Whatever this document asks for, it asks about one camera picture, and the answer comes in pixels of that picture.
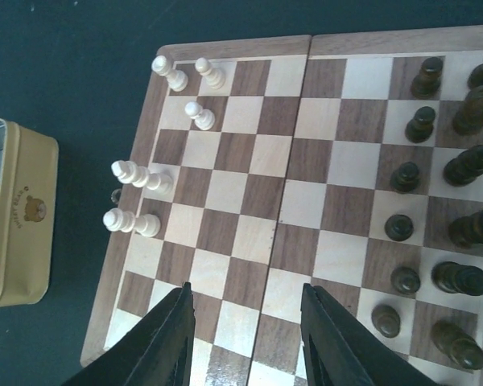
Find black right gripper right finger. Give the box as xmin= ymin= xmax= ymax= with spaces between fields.
xmin=300 ymin=283 xmax=436 ymax=386

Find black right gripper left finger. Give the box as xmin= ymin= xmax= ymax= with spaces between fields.
xmin=64 ymin=282 xmax=196 ymax=385

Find white chess queen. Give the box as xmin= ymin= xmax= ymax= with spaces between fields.
xmin=102 ymin=207 xmax=161 ymax=237

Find white chess pawn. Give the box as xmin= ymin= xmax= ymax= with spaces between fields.
xmin=184 ymin=101 xmax=216 ymax=130
xmin=195 ymin=57 xmax=226 ymax=89

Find white chess rook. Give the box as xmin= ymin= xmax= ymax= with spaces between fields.
xmin=151 ymin=55 xmax=188 ymax=92

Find dark chess pawn six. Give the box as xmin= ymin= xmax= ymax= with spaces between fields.
xmin=371 ymin=304 xmax=401 ymax=339

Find dark chess pawn five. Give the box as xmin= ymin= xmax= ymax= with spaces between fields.
xmin=390 ymin=266 xmax=421 ymax=295

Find dark chess bishop near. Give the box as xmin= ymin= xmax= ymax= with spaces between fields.
xmin=431 ymin=320 xmax=483 ymax=371

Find dark chess bishop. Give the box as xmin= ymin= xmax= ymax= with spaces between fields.
xmin=431 ymin=320 xmax=483 ymax=371
xmin=443 ymin=145 xmax=483 ymax=187

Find dark chess king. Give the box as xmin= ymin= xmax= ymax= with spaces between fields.
xmin=431 ymin=261 xmax=483 ymax=297

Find dark chess pawn four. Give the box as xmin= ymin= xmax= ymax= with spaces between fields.
xmin=384 ymin=214 xmax=414 ymax=241

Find metal board clasp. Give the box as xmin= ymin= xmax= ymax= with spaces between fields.
xmin=110 ymin=188 xmax=122 ymax=205

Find dark chess pawn three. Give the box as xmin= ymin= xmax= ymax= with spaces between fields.
xmin=390 ymin=162 xmax=420 ymax=193

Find dark chess queen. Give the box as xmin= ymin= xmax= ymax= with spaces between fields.
xmin=448 ymin=210 xmax=483 ymax=248

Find wooden chess board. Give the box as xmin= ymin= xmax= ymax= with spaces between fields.
xmin=80 ymin=26 xmax=483 ymax=385

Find dark chess bishop far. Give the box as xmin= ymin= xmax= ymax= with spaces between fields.
xmin=443 ymin=145 xmax=483 ymax=187

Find dark chess pawn two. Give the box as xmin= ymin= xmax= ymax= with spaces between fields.
xmin=405 ymin=106 xmax=436 ymax=143

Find dark chess pawn one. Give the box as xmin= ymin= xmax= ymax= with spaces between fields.
xmin=411 ymin=56 xmax=444 ymax=99

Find dark chess knight far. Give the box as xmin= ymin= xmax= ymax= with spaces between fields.
xmin=452 ymin=85 xmax=483 ymax=136

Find yellow tin box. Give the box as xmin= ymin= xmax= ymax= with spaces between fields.
xmin=0 ymin=118 xmax=59 ymax=307

